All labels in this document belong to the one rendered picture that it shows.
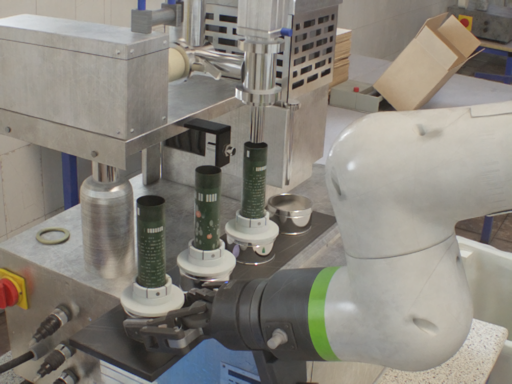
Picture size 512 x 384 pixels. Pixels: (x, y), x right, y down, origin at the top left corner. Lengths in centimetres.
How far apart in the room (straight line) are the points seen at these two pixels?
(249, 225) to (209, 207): 12
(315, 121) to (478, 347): 52
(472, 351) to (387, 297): 78
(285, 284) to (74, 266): 40
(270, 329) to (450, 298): 18
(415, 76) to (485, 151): 206
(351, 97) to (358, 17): 251
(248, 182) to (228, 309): 26
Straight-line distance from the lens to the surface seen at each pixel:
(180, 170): 128
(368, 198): 61
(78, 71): 92
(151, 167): 129
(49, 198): 291
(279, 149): 115
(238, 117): 118
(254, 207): 99
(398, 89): 269
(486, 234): 359
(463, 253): 195
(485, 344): 144
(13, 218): 280
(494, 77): 446
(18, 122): 102
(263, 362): 77
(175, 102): 105
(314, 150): 129
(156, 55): 91
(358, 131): 63
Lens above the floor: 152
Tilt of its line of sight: 22 degrees down
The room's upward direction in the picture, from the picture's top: 3 degrees clockwise
